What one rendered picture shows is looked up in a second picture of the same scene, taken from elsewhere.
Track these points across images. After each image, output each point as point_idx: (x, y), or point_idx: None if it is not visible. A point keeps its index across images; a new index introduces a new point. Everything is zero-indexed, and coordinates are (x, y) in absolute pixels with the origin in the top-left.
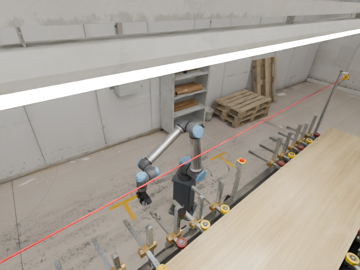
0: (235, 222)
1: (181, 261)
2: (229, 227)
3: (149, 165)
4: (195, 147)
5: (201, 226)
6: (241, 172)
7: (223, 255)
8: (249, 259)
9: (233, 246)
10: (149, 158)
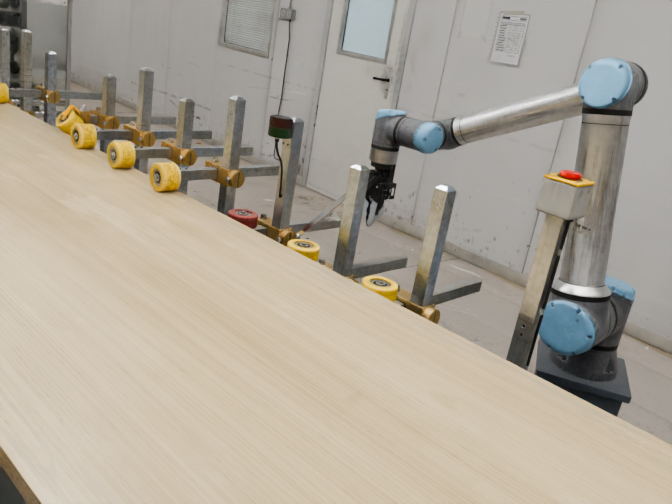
0: (320, 290)
1: (189, 208)
2: (293, 274)
3: (437, 122)
4: (578, 154)
5: (294, 239)
6: (550, 253)
7: (193, 248)
8: (169, 278)
9: (220, 266)
10: (460, 117)
